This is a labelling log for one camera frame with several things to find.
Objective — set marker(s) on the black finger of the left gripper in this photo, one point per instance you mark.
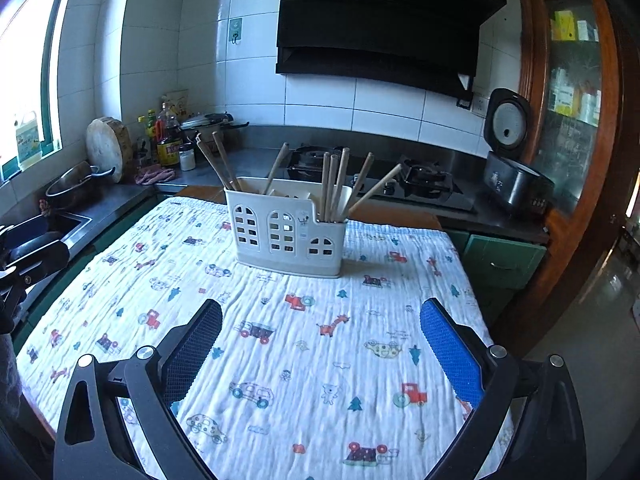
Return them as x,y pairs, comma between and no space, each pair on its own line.
28,256

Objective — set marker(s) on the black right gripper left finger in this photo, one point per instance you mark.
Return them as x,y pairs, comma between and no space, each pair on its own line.
92,440

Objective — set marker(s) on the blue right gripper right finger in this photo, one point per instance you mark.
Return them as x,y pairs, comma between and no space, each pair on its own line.
549,441

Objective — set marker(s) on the dark brown chopstick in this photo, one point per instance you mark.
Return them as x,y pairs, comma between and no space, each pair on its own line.
232,179
203,147

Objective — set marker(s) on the light wooden chopstick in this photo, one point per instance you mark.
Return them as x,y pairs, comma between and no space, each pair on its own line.
362,175
339,183
275,166
326,167
334,161
375,188

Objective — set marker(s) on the black wok pan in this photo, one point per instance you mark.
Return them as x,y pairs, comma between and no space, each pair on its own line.
75,186

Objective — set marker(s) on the green cabinet drawer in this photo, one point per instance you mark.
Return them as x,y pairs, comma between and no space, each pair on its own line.
496,262

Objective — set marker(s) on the round wooden cutting board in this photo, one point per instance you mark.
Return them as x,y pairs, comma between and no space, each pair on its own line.
108,146

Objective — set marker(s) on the white patterned table cloth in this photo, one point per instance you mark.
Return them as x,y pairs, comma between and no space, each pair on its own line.
309,378

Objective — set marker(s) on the pink cloth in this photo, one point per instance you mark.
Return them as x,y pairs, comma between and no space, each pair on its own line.
154,174

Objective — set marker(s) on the yellow oil bottle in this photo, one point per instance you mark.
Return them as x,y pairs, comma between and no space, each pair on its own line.
150,120

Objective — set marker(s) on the black rice cooker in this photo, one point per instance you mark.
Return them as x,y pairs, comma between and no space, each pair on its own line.
519,188

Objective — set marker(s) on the small white jar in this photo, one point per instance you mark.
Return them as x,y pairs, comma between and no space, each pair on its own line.
187,157

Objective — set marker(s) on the dark sauce bottle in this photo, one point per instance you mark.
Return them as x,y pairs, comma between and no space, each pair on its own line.
169,137

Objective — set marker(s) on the steel pot with lid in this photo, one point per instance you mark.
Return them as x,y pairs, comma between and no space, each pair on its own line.
223,121

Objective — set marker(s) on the white plastic utensil holder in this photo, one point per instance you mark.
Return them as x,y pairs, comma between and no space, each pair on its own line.
276,227

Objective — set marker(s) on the wooden glass door cabinet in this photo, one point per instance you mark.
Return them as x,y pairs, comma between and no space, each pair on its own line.
580,72

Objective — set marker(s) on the black range hood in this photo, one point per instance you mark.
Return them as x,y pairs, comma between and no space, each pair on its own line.
425,44

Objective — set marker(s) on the wall power socket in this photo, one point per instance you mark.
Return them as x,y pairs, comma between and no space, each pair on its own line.
479,105

